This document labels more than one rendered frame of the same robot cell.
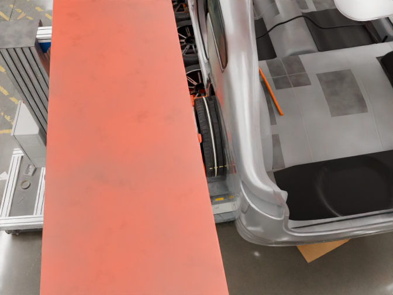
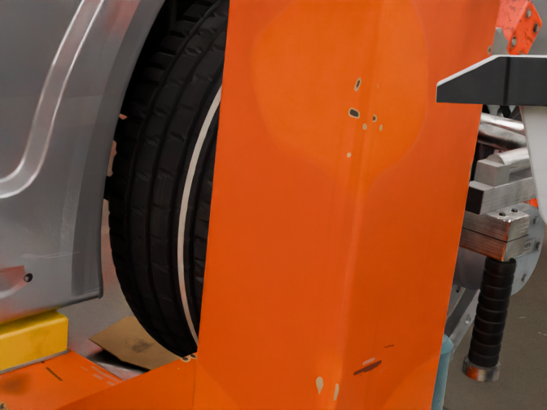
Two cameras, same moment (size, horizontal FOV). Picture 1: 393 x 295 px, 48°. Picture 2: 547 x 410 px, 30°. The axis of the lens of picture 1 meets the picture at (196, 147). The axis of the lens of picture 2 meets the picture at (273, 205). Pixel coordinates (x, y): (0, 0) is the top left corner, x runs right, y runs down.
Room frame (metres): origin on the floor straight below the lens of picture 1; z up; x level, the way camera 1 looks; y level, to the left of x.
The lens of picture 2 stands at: (3.21, 0.87, 1.27)
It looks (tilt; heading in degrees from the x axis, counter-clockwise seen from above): 17 degrees down; 225
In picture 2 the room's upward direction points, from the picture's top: 6 degrees clockwise
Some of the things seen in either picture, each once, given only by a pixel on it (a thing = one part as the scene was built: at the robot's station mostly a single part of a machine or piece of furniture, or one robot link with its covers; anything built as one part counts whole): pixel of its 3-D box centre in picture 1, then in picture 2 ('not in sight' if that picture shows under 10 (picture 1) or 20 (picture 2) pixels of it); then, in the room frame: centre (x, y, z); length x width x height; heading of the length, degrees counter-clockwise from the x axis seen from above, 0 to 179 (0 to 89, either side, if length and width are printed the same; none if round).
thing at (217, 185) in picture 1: (214, 168); not in sight; (2.10, -0.15, 0.32); 0.40 x 0.30 x 0.28; 5
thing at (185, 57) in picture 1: (191, 47); not in sight; (3.66, -0.04, 0.39); 0.66 x 0.66 x 0.24
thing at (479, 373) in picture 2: not in sight; (491, 313); (2.24, 0.27, 0.83); 0.04 x 0.04 x 0.16
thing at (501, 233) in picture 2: not in sight; (483, 225); (2.24, 0.24, 0.93); 0.09 x 0.05 x 0.05; 95
